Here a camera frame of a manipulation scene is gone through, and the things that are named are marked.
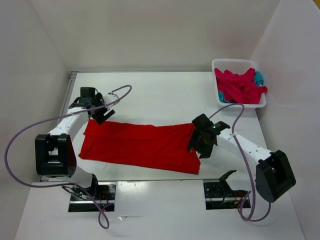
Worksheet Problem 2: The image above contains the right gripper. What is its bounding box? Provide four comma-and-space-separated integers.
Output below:
186, 128, 214, 159

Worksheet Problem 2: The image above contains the red t-shirt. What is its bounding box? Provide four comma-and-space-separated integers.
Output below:
79, 120, 201, 175

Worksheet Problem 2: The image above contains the pink t-shirt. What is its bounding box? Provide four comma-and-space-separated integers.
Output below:
214, 68, 268, 105

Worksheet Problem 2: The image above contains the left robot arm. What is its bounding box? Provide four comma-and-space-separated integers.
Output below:
35, 92, 119, 200

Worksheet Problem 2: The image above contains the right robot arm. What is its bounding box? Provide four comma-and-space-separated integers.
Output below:
187, 114, 296, 203

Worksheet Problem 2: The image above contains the white plastic basket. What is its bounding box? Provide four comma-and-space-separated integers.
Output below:
211, 58, 268, 109

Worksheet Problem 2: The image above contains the teal t-shirt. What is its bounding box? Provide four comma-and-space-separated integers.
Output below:
253, 71, 264, 87

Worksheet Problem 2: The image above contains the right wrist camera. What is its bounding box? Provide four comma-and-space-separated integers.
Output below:
192, 113, 214, 129

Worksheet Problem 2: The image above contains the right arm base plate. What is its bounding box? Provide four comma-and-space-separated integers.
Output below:
203, 181, 248, 210

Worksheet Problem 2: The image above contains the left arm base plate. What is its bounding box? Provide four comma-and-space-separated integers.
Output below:
64, 182, 116, 213

